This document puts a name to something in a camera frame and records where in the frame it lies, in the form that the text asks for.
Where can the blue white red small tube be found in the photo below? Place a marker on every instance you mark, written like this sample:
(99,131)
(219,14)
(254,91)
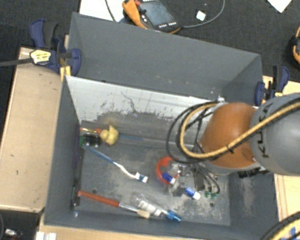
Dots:
(168,177)

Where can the blue plastic piece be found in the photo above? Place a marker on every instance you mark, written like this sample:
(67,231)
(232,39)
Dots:
(173,216)

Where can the clear plastic bottle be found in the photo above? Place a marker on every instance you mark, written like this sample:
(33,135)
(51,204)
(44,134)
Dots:
(147,205)

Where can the blue and white toothbrush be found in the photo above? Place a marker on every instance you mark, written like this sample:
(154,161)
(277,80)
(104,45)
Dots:
(119,166)

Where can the yellow toy duck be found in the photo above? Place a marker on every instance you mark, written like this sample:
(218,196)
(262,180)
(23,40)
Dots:
(109,135)

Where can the black and green small toy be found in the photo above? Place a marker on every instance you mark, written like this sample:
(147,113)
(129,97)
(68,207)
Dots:
(91,139)

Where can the grey metal bin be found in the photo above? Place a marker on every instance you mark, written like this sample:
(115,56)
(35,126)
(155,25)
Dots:
(154,60)

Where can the pale wood board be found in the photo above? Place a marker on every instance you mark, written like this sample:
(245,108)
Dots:
(29,136)

